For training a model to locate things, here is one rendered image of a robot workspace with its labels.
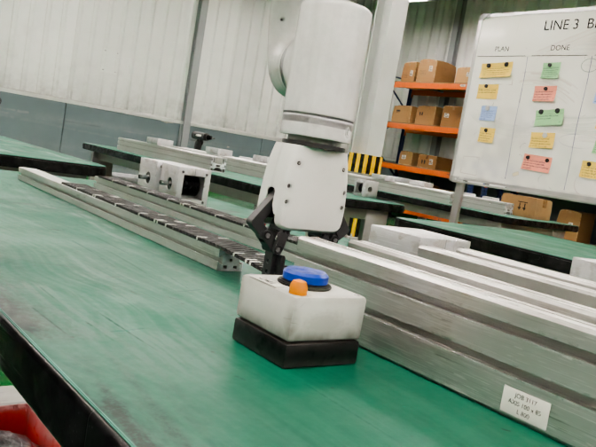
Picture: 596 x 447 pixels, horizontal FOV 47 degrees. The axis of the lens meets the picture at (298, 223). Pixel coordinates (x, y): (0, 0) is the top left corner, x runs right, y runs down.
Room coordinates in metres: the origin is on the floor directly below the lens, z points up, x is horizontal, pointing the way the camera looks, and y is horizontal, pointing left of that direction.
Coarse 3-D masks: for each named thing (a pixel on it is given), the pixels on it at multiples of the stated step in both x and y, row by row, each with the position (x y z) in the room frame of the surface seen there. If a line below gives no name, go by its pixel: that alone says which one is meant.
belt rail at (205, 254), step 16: (32, 176) 1.57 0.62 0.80; (48, 176) 1.53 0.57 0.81; (48, 192) 1.48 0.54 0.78; (64, 192) 1.42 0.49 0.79; (80, 192) 1.33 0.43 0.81; (96, 208) 1.26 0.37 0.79; (112, 208) 1.20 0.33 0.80; (128, 224) 1.14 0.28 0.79; (144, 224) 1.10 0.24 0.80; (160, 224) 1.05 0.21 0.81; (160, 240) 1.05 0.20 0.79; (176, 240) 1.02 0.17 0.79; (192, 240) 0.97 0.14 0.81; (192, 256) 0.96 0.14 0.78; (208, 256) 0.94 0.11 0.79; (224, 256) 0.91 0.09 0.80
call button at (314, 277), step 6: (288, 270) 0.58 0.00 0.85; (294, 270) 0.58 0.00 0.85; (300, 270) 0.58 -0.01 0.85; (306, 270) 0.59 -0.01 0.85; (312, 270) 0.59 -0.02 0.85; (318, 270) 0.60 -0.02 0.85; (282, 276) 0.59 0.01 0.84; (288, 276) 0.58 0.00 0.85; (294, 276) 0.57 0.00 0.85; (300, 276) 0.57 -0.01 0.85; (306, 276) 0.57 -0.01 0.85; (312, 276) 0.57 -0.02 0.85; (318, 276) 0.57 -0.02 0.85; (324, 276) 0.58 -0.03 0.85; (312, 282) 0.57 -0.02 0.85; (318, 282) 0.57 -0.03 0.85; (324, 282) 0.58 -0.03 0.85
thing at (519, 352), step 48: (384, 288) 0.63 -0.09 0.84; (432, 288) 0.58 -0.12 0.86; (480, 288) 0.57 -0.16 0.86; (384, 336) 0.62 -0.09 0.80; (432, 336) 0.59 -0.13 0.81; (480, 336) 0.54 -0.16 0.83; (528, 336) 0.52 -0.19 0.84; (576, 336) 0.48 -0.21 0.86; (480, 384) 0.53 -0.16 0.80; (528, 384) 0.50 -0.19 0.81; (576, 384) 0.47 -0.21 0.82; (576, 432) 0.46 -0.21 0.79
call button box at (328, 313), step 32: (256, 288) 0.58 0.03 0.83; (288, 288) 0.56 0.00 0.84; (320, 288) 0.57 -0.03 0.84; (256, 320) 0.57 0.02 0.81; (288, 320) 0.54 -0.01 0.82; (320, 320) 0.55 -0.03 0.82; (352, 320) 0.57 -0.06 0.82; (256, 352) 0.56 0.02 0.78; (288, 352) 0.54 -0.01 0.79; (320, 352) 0.56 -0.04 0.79; (352, 352) 0.58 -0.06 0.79
